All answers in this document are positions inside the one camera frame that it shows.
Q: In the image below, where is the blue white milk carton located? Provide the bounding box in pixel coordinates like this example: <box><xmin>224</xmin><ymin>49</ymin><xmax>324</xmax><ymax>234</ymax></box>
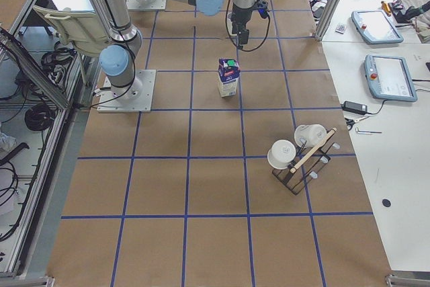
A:
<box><xmin>218</xmin><ymin>58</ymin><xmax>241</xmax><ymax>97</ymax></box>

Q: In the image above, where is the lower teach pendant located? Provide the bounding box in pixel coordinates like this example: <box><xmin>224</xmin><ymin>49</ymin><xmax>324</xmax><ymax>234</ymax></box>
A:
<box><xmin>363</xmin><ymin>54</ymin><xmax>417</xmax><ymax>102</ymax></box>

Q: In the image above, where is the white mug on rack back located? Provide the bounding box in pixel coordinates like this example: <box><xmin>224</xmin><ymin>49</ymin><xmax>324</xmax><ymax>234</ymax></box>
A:
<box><xmin>294</xmin><ymin>124</ymin><xmax>327</xmax><ymax>148</ymax></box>

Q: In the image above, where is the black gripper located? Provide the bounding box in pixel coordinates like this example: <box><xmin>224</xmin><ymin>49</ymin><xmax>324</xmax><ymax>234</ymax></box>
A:
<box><xmin>230</xmin><ymin>0</ymin><xmax>269</xmax><ymax>49</ymax></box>

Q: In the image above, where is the white mug on rack front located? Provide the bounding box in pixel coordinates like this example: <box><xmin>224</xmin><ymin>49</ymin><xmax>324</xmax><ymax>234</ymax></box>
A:
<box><xmin>267</xmin><ymin>139</ymin><xmax>296</xmax><ymax>170</ymax></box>

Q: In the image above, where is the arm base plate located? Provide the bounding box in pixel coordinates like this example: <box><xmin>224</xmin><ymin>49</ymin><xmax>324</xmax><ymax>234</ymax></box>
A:
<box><xmin>126</xmin><ymin>0</ymin><xmax>167</xmax><ymax>11</ymax></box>
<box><xmin>97</xmin><ymin>69</ymin><xmax>156</xmax><ymax>113</ymax></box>

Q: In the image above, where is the upper teach pendant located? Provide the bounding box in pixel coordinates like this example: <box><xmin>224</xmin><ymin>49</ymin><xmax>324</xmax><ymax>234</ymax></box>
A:
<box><xmin>351</xmin><ymin>10</ymin><xmax>404</xmax><ymax>44</ymax></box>

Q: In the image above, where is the black power adapter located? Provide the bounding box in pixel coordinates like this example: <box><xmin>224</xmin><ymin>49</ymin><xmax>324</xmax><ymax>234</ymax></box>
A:
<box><xmin>341</xmin><ymin>101</ymin><xmax>368</xmax><ymax>116</ymax></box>

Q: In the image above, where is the teach pendant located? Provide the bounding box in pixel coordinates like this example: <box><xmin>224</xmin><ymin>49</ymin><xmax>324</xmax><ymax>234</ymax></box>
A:
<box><xmin>363</xmin><ymin>54</ymin><xmax>417</xmax><ymax>102</ymax></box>
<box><xmin>351</xmin><ymin>10</ymin><xmax>404</xmax><ymax>44</ymax></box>

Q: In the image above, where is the white mug on rack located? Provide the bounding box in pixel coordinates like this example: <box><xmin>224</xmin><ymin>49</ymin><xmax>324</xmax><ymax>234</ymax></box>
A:
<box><xmin>267</xmin><ymin>139</ymin><xmax>296</xmax><ymax>170</ymax></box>
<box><xmin>294</xmin><ymin>124</ymin><xmax>327</xmax><ymax>148</ymax></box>

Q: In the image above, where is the black wire mug rack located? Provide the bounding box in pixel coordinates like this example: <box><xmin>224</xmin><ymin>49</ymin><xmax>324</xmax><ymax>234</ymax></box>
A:
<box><xmin>271</xmin><ymin>128</ymin><xmax>340</xmax><ymax>195</ymax></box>

